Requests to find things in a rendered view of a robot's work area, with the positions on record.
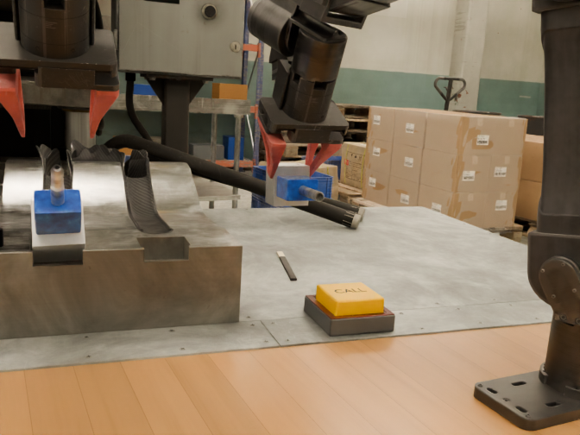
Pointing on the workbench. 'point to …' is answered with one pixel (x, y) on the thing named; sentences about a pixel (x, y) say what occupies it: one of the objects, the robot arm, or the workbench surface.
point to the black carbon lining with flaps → (141, 187)
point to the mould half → (115, 259)
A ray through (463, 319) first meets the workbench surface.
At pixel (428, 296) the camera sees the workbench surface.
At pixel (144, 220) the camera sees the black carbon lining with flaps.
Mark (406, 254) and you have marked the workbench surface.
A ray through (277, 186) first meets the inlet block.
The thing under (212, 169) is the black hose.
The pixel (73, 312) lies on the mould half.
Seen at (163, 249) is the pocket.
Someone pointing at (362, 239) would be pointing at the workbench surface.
